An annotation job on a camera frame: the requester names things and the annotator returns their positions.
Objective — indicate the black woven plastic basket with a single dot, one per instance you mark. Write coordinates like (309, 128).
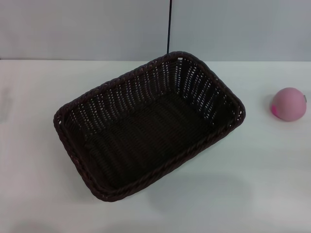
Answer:
(150, 136)

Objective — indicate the pink peach toy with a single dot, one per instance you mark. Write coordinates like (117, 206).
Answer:
(289, 106)

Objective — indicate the black vertical wall strip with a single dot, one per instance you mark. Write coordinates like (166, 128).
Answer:
(168, 26)

